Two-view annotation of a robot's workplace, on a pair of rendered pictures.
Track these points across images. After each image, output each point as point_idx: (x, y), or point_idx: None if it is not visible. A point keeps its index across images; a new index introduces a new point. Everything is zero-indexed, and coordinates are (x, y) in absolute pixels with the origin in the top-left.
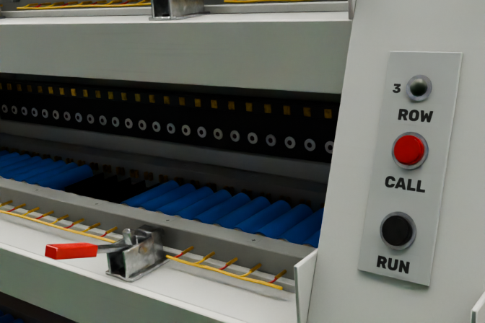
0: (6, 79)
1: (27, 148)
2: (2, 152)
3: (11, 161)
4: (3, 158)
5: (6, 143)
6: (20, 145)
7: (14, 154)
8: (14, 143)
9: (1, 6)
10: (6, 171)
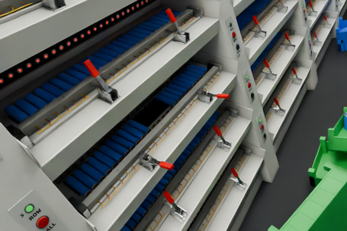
0: None
1: (88, 151)
2: (92, 158)
3: (110, 149)
4: (103, 154)
5: (74, 162)
6: (83, 153)
7: (98, 151)
8: (80, 157)
9: (79, 95)
10: (128, 144)
